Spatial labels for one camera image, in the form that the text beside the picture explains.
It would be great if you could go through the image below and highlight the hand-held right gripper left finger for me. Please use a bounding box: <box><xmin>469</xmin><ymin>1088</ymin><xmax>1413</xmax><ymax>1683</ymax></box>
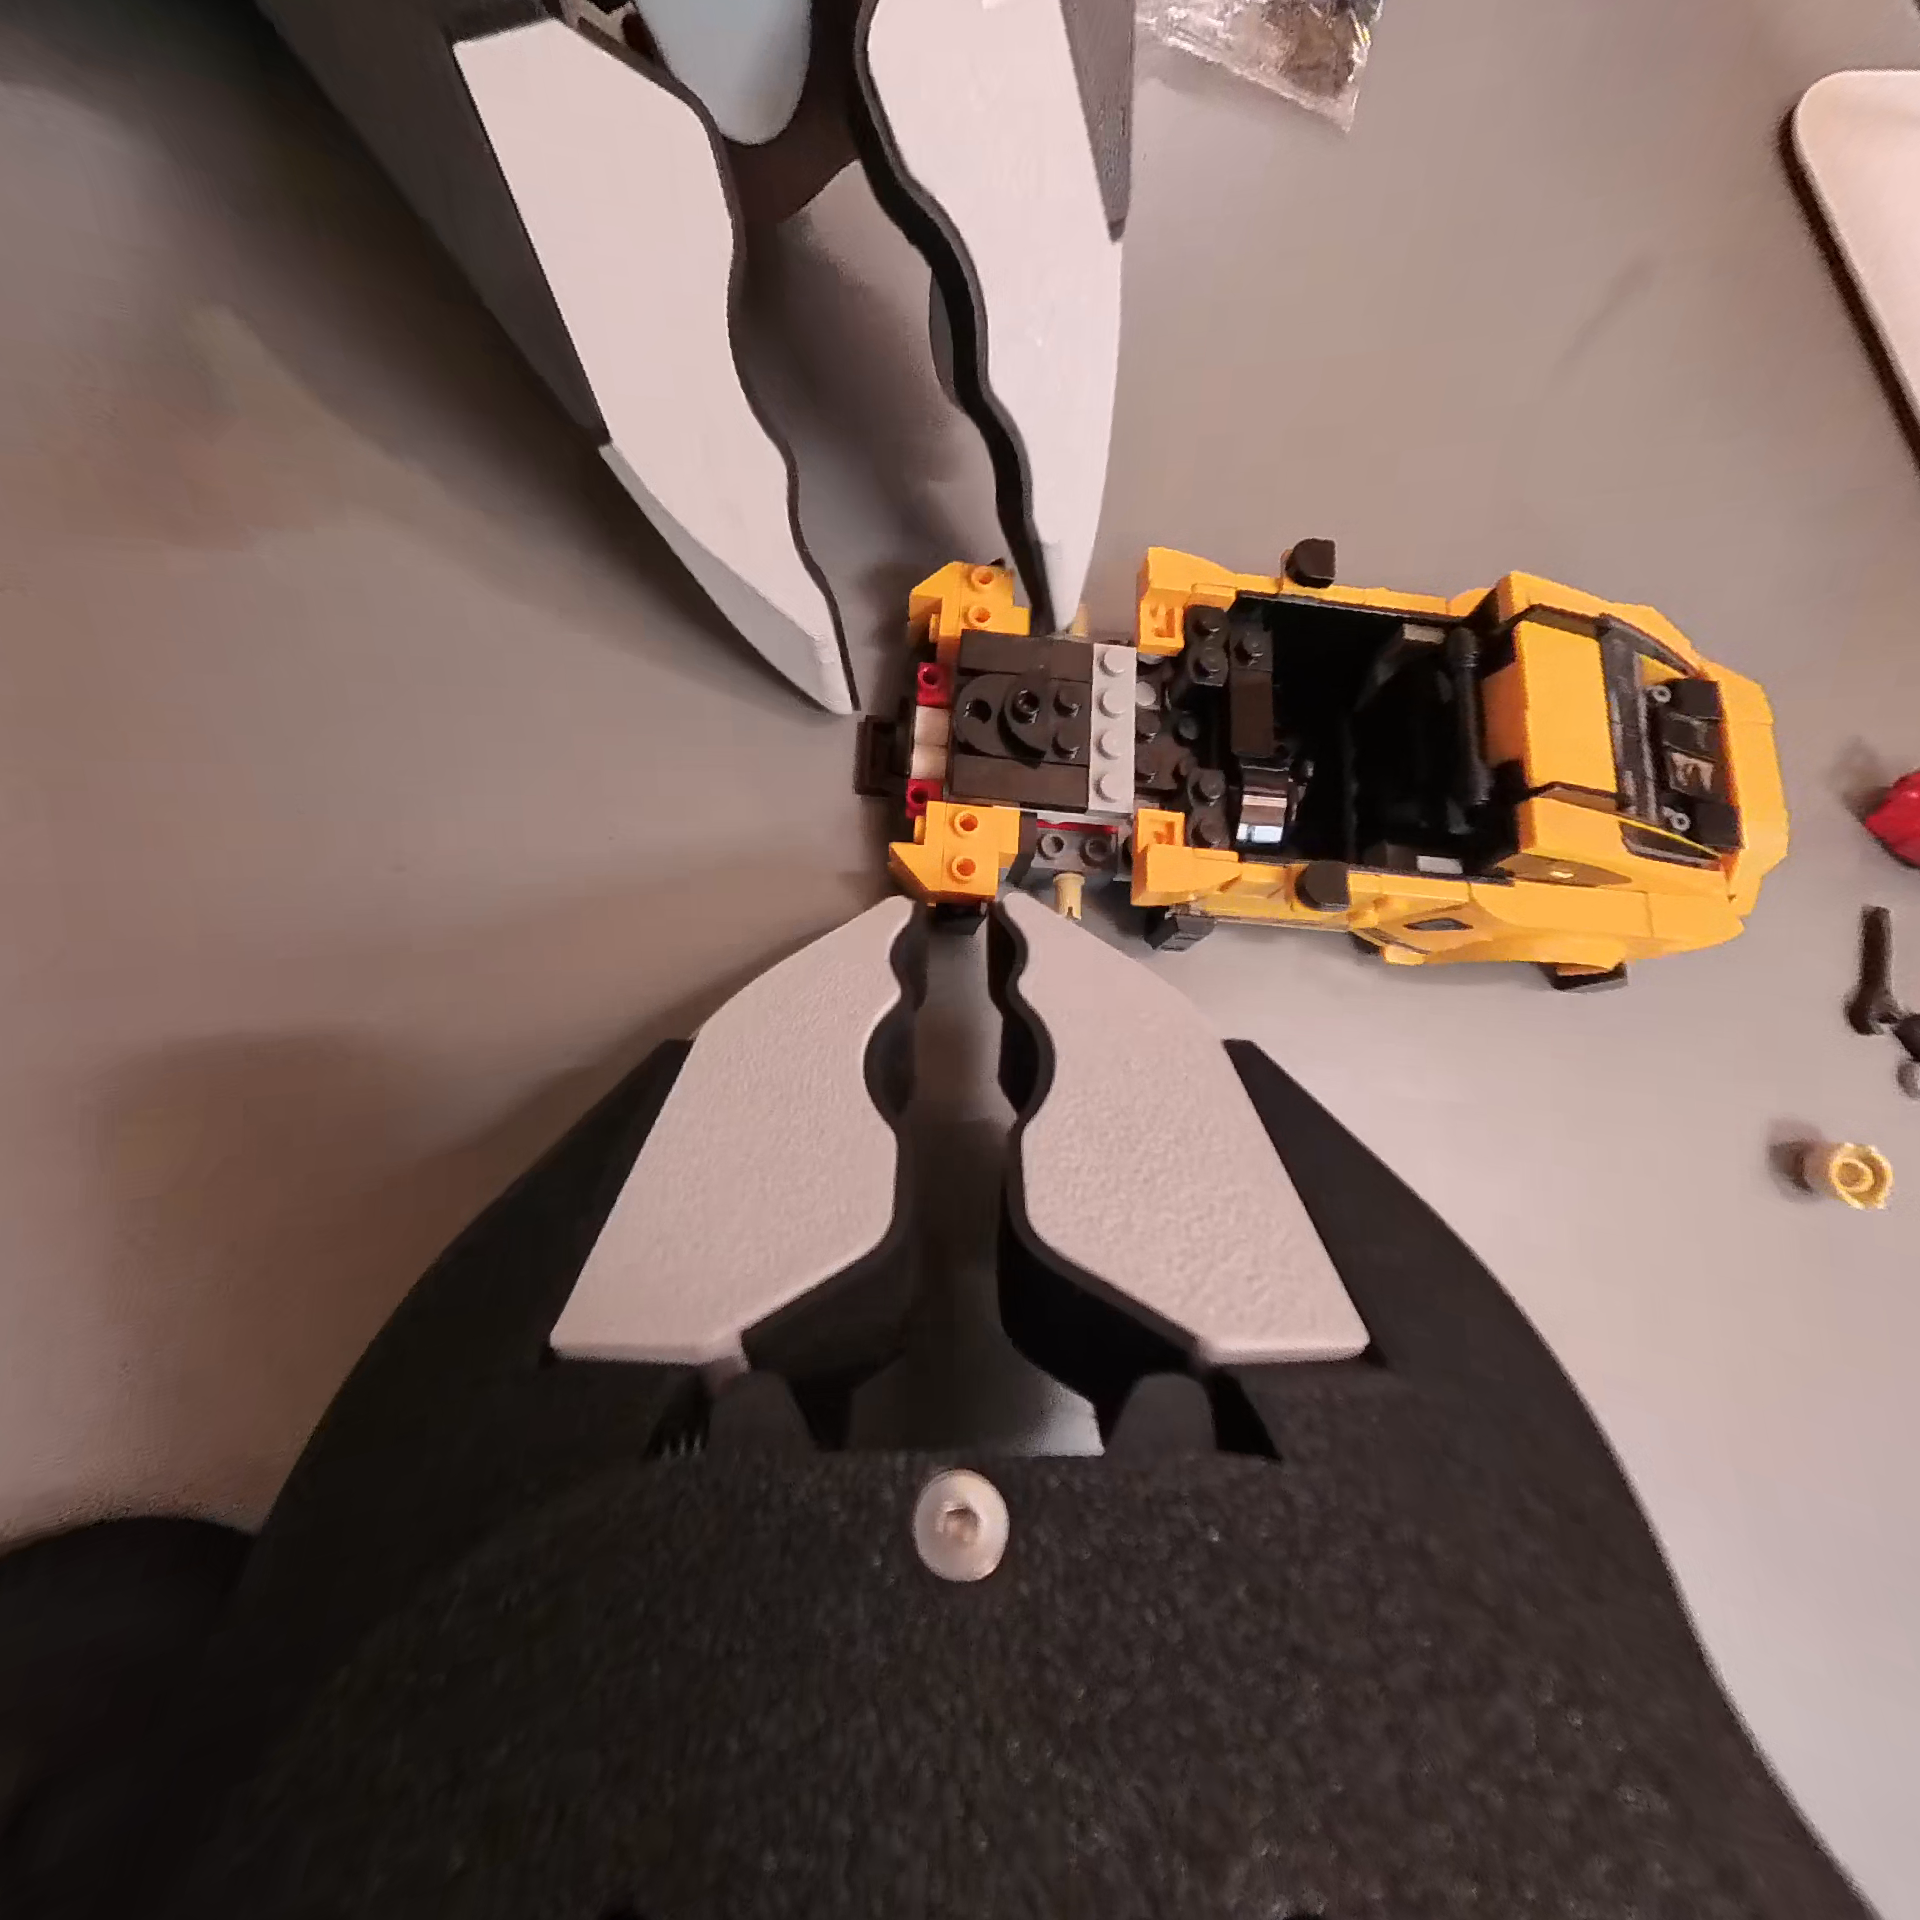
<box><xmin>546</xmin><ymin>896</ymin><xmax>924</xmax><ymax>1374</ymax></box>

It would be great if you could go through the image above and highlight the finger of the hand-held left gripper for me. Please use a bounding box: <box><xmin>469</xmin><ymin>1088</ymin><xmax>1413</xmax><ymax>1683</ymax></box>
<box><xmin>451</xmin><ymin>19</ymin><xmax>865</xmax><ymax>719</ymax></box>
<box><xmin>852</xmin><ymin>0</ymin><xmax>1129</xmax><ymax>636</ymax></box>

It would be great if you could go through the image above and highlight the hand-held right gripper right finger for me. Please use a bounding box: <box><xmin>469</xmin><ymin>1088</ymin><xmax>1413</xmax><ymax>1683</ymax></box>
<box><xmin>984</xmin><ymin>894</ymin><xmax>1373</xmax><ymax>1430</ymax></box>

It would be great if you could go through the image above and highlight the clear plastic bag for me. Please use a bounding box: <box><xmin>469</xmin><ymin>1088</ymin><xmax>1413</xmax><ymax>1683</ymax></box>
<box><xmin>1132</xmin><ymin>0</ymin><xmax>1376</xmax><ymax>132</ymax></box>

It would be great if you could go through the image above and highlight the yellow lego car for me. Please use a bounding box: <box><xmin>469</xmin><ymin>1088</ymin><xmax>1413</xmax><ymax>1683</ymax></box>
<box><xmin>852</xmin><ymin>535</ymin><xmax>1793</xmax><ymax>995</ymax></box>

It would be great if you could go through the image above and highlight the white book stand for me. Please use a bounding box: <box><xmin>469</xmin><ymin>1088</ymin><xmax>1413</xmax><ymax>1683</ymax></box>
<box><xmin>1784</xmin><ymin>67</ymin><xmax>1920</xmax><ymax>440</ymax></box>

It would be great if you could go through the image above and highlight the tan round lego piece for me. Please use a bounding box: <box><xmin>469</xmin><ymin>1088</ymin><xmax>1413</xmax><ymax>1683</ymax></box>
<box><xmin>1775</xmin><ymin>1141</ymin><xmax>1898</xmax><ymax>1211</ymax></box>

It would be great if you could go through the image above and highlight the black lego wrench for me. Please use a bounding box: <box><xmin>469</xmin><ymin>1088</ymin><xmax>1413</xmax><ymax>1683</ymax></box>
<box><xmin>1845</xmin><ymin>903</ymin><xmax>1901</xmax><ymax>1039</ymax></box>

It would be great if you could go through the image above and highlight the person's dark clothing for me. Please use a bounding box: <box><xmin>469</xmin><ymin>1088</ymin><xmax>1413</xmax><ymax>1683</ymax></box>
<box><xmin>0</xmin><ymin>1511</ymin><xmax>266</xmax><ymax>1920</ymax></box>

